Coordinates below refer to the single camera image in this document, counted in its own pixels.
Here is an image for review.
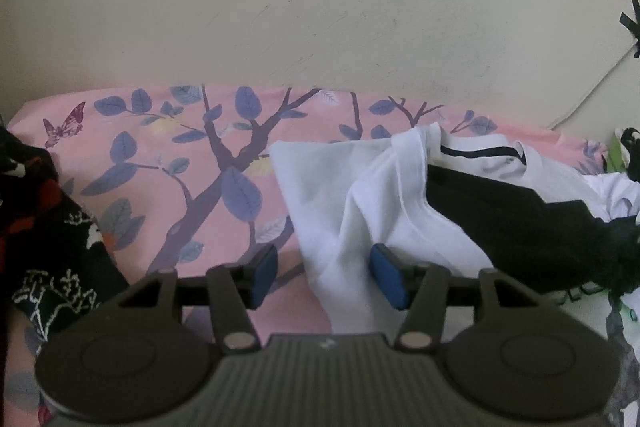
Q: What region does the white t-shirt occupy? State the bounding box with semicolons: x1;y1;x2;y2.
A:
269;124;508;336

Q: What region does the black patterned garment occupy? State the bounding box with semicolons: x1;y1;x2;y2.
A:
1;129;129;343

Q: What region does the pink floral bed sheet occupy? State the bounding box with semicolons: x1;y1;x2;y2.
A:
4;83;609;427

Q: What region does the white shirt black stripe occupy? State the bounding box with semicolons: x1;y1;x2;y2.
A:
420;124;611;221

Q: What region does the black tape cross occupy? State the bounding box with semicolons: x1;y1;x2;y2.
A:
620;0;640;58

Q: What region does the white wall cable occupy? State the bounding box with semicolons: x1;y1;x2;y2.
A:
546;41;640;131

